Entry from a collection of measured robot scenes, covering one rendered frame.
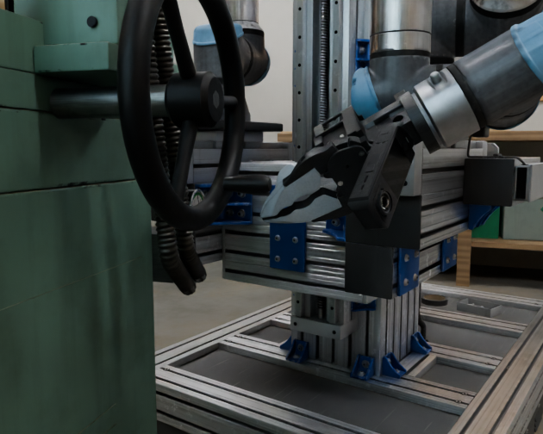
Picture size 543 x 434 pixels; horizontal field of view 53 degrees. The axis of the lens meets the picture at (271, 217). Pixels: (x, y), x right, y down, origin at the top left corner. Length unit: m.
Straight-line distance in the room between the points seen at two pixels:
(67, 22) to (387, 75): 0.38
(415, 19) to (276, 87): 3.34
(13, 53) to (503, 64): 0.50
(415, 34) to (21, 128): 0.46
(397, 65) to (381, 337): 0.77
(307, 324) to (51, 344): 0.72
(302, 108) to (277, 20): 2.87
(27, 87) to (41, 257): 0.19
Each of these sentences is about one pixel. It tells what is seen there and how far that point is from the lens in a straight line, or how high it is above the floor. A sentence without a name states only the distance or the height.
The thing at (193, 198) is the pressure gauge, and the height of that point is 0.68.
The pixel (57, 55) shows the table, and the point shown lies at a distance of 0.66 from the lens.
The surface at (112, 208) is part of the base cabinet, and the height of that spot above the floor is 0.67.
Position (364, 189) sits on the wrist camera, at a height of 0.72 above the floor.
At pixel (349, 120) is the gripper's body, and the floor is 0.79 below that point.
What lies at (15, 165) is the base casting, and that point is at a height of 0.74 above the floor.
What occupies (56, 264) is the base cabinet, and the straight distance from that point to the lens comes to 0.70.
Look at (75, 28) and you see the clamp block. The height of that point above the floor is 0.89.
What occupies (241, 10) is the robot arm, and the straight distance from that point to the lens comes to 1.45.
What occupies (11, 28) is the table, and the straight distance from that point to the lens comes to 0.66.
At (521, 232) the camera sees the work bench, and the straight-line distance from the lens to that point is 3.34.
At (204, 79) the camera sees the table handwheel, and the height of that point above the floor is 0.83.
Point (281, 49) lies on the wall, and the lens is 4.04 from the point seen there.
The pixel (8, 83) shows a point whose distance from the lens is 0.65.
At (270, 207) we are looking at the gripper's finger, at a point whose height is 0.69.
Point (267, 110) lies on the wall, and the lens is 4.03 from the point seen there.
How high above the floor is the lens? 0.76
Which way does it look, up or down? 7 degrees down
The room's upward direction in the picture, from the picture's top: straight up
